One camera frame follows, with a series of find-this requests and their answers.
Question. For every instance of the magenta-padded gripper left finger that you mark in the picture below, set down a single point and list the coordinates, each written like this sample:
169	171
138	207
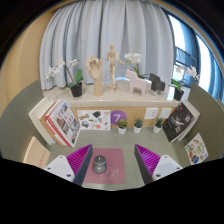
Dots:
60	165

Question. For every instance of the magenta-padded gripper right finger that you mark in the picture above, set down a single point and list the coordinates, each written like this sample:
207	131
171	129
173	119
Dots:
166	165

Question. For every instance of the grey computer mouse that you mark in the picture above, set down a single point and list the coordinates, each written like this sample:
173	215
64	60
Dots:
99	165

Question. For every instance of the pink mouse pad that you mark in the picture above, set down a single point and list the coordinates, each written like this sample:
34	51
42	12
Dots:
115	160

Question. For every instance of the beige book with red title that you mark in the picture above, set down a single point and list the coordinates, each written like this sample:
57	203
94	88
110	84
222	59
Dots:
36	153

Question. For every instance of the colourful sticker sheet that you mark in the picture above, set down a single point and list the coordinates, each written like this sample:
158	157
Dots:
196	150

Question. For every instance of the small succulent in white pot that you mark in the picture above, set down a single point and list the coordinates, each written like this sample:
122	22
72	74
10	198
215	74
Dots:
157	129
122	130
137	129

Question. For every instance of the black photo book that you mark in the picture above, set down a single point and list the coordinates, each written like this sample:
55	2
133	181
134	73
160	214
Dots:
178	123

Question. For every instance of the white book with red title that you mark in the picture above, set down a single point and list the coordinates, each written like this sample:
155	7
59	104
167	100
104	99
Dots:
65	121

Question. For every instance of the thick white book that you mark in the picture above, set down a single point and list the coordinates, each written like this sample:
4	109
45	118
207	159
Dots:
36	115

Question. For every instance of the white sticker sheet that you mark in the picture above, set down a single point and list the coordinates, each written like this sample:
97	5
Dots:
94	120

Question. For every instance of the purple round number sticker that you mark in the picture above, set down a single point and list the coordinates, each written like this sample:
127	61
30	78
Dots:
118	116

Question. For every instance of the white orchid in black pot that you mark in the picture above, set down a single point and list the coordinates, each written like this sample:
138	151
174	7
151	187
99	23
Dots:
76	90
178	94
133	59

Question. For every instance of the black horse figure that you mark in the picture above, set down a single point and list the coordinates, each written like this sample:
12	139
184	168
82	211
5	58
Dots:
156	83

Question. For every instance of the pink horse figure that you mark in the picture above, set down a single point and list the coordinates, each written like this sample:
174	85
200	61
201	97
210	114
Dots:
136	83

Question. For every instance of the wooden hand model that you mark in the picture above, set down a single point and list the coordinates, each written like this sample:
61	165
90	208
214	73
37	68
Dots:
96	73

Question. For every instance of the wooden artist mannequin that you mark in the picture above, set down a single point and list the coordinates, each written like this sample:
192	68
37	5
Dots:
113	63

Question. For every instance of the glass window with railing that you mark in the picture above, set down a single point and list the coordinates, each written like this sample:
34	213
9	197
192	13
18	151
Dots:
186	50

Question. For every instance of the grey curtain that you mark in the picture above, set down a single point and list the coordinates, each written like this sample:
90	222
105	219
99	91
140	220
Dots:
100	30

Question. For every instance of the white wall socket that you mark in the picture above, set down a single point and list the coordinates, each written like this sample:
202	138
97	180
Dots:
165	113
151	113

